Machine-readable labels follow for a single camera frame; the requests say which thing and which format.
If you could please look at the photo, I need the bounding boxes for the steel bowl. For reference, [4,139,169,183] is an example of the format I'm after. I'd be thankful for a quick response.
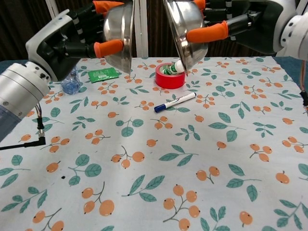
[163,0,209,74]
[103,0,134,75]

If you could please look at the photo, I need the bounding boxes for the clear plastic water bottle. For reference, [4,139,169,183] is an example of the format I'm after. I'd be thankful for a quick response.
[60,64,80,95]

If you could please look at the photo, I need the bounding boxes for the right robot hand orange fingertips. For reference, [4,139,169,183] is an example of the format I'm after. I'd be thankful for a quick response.
[186,0,284,55]

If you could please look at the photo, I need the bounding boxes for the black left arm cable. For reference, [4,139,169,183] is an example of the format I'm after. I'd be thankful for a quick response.
[0,103,47,151]

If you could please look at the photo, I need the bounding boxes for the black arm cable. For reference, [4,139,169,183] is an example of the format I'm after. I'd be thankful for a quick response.
[0,103,47,151]
[298,55,308,116]

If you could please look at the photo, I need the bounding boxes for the white screen frame post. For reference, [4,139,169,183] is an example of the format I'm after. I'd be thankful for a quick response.
[133,0,149,58]
[45,0,63,19]

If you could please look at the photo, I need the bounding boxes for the floral tablecloth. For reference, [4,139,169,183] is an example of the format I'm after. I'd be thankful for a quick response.
[0,56,308,231]

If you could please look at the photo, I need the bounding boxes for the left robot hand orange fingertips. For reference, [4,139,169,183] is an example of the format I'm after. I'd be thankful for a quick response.
[25,0,126,82]

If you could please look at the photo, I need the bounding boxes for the white marker blue cap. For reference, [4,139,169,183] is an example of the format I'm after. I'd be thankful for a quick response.
[154,92,197,113]

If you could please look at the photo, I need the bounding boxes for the green foil packet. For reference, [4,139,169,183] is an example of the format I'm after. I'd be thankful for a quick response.
[87,67,120,84]

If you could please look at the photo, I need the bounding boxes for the red tape roll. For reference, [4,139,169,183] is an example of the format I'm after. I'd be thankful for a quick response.
[155,63,188,90]

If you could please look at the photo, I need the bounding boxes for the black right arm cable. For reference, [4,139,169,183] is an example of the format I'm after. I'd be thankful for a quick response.
[298,55,308,116]

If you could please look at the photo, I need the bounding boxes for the white glue bottle green label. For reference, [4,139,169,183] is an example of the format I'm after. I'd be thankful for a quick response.
[163,59,186,75]

